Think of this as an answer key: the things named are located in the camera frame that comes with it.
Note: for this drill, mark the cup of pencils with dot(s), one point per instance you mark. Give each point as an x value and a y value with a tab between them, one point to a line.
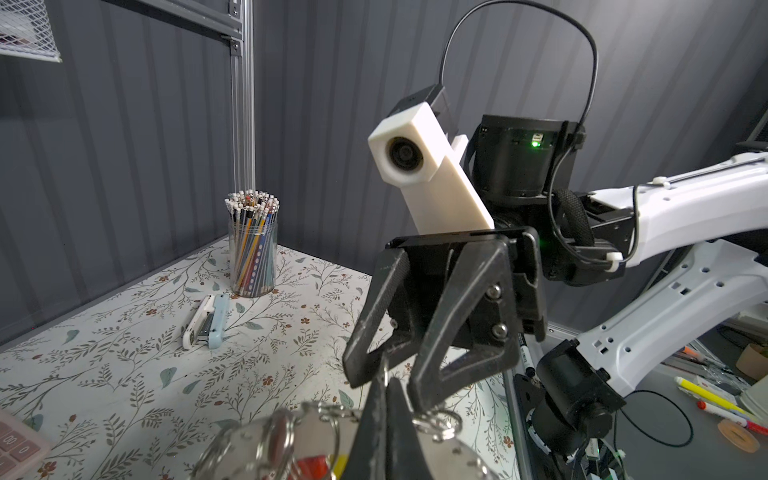
253	229

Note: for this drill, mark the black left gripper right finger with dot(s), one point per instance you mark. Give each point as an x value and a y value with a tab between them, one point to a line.
404	457

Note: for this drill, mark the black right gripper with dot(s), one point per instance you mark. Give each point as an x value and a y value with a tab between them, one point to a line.
460	298

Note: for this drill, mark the white wire mesh basket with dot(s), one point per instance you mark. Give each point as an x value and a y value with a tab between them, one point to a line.
26	31

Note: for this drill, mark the white blue stapler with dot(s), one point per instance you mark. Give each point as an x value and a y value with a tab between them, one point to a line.
208	324

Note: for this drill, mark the metal keyring with coloured keys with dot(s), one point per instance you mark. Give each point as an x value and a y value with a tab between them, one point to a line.
316	442

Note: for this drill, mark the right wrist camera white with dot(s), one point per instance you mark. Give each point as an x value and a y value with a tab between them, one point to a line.
418	150

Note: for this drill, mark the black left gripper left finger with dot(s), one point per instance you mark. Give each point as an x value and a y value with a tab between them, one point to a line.
367	458

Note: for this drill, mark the black marker pen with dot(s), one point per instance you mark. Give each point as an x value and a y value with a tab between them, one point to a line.
526	357

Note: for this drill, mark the floral table mat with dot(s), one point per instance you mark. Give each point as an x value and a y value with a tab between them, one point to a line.
116	395

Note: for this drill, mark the pink calculator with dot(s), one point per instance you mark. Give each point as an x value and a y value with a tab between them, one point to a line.
23	446

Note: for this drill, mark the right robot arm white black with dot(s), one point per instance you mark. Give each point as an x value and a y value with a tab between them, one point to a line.
495	218

